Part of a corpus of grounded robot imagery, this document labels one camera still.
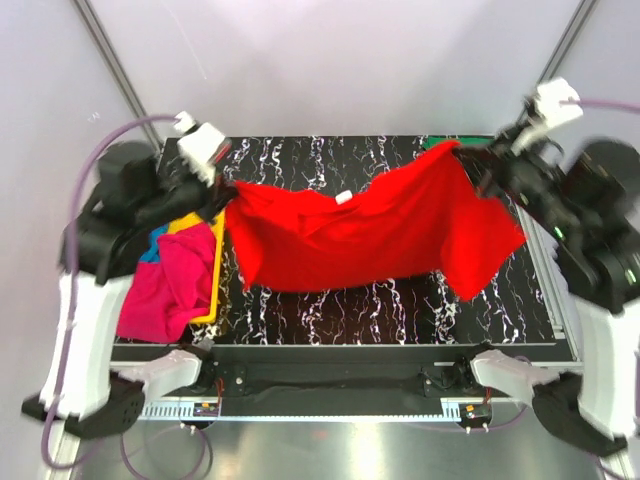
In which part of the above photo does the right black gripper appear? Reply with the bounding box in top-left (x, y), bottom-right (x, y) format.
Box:
top-left (450, 115), bottom-right (579, 237)

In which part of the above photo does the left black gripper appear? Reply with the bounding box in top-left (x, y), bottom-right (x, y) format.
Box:
top-left (140, 150), bottom-right (243, 227)

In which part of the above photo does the red t-shirt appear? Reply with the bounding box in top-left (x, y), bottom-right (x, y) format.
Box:
top-left (226, 141), bottom-right (525, 301)

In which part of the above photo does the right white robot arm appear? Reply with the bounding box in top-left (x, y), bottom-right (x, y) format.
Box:
top-left (452, 133), bottom-right (639, 458)

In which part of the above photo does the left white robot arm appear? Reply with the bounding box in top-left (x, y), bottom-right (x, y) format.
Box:
top-left (22, 138), bottom-right (216, 440)

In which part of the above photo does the yellow plastic bin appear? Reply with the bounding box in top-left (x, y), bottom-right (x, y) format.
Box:
top-left (167, 211), bottom-right (225, 325)

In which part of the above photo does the folded green t-shirt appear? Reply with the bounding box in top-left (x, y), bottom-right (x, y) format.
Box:
top-left (421, 135), bottom-right (492, 150)

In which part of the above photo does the blue t-shirt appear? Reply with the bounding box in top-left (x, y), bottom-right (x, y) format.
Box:
top-left (139, 224), bottom-right (169, 264)

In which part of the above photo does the magenta t-shirt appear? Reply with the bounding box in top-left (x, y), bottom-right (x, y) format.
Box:
top-left (116, 223), bottom-right (216, 344)

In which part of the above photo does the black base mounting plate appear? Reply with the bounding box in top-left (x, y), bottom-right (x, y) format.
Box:
top-left (110, 343), bottom-right (584, 419)

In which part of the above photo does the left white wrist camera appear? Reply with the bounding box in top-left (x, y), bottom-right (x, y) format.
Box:
top-left (174, 111), bottom-right (231, 187)

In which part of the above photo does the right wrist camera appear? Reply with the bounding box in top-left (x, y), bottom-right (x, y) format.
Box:
top-left (526, 77), bottom-right (583, 134)

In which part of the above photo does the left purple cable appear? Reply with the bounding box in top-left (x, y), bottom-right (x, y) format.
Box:
top-left (42, 114), bottom-right (215, 474)

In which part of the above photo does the right aluminium frame post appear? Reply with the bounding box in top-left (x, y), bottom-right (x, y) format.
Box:
top-left (536, 0), bottom-right (600, 84)

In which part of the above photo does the aluminium frame post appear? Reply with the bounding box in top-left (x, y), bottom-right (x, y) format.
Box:
top-left (69, 0), bottom-right (164, 154)
top-left (536, 0), bottom-right (600, 84)

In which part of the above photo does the front aluminium rail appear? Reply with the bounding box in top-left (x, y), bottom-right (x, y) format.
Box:
top-left (140, 394), bottom-right (483, 422)

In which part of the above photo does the left aluminium frame post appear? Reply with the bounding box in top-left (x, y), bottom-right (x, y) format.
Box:
top-left (69, 0), bottom-right (164, 154)

